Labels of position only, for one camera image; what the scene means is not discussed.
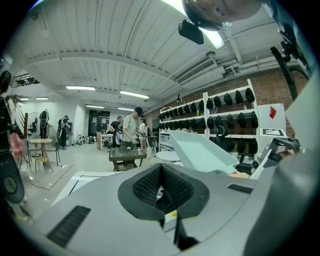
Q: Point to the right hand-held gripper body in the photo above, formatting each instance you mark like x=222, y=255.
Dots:
x=272, y=150

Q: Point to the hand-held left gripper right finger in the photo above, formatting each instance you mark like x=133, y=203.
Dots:
x=177, y=190

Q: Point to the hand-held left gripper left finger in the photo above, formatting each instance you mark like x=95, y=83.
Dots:
x=147, y=186

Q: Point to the white board with red patch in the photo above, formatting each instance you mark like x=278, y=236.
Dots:
x=271, y=117

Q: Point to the round white table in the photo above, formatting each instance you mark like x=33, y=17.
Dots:
x=167, y=156

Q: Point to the glass-top rattan coffee table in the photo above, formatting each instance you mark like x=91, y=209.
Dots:
x=126, y=155

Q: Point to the white angular tray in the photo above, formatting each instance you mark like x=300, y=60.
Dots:
x=200, y=150

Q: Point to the rows of black caps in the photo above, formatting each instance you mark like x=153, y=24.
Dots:
x=220, y=120

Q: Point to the white shelf unit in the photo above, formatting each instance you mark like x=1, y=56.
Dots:
x=206, y=130

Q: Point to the ceiling tube light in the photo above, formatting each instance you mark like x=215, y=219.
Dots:
x=80, y=88
x=134, y=94
x=125, y=109
x=95, y=106

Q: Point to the grey metal chair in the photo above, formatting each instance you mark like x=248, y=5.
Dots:
x=53, y=147

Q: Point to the ceiling air conditioner vent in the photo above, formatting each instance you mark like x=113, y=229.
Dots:
x=196, y=71

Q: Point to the round wooden table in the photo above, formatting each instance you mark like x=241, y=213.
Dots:
x=41, y=141

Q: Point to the black gear on stand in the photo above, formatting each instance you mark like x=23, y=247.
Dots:
x=44, y=121

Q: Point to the large ceiling light panel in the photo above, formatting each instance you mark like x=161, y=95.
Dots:
x=213, y=37

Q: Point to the standing fan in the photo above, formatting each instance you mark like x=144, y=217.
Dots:
x=33, y=122

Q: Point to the pink chair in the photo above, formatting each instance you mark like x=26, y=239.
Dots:
x=16, y=146

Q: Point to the person's face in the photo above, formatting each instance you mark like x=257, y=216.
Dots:
x=225, y=10

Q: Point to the black head-mounted camera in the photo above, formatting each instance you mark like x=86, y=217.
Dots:
x=191, y=31

